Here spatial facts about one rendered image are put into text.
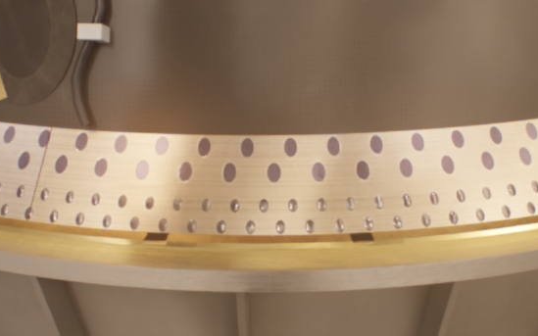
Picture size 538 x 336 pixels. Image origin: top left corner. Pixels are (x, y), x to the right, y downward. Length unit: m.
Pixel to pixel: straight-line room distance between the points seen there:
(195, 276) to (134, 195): 0.09
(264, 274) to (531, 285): 0.32
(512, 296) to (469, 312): 0.05
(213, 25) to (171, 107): 0.08
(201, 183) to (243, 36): 0.13
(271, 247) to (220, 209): 0.05
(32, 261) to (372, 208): 0.29
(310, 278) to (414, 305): 0.16
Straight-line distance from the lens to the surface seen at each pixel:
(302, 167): 0.38
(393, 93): 0.40
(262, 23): 0.39
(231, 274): 0.36
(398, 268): 0.38
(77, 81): 0.42
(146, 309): 0.49
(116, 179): 0.40
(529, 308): 0.60
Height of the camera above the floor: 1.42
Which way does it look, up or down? 32 degrees down
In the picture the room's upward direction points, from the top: 1 degrees counter-clockwise
